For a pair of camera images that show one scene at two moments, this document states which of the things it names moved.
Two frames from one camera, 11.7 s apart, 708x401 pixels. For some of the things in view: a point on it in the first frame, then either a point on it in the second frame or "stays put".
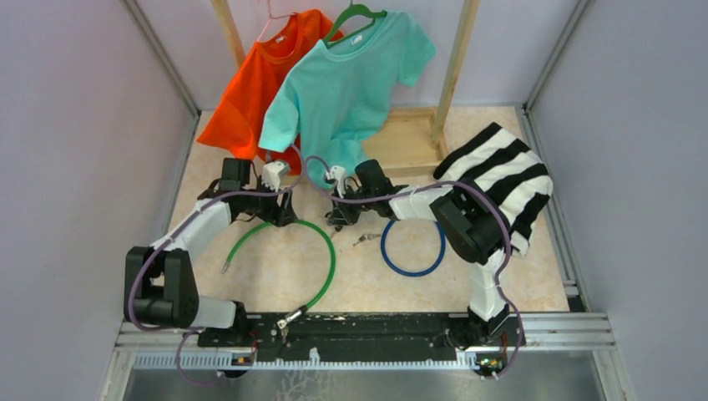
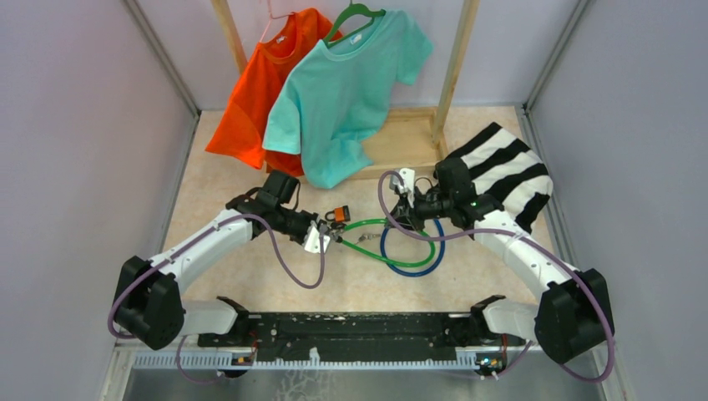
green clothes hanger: x=351 y=10 stays put
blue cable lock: x=418 y=273 stays put
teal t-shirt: x=332 y=104 stays put
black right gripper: x=341 y=215 → x=406 y=216
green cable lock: x=290 y=317 → x=386 y=261
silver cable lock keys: x=366 y=236 stays put
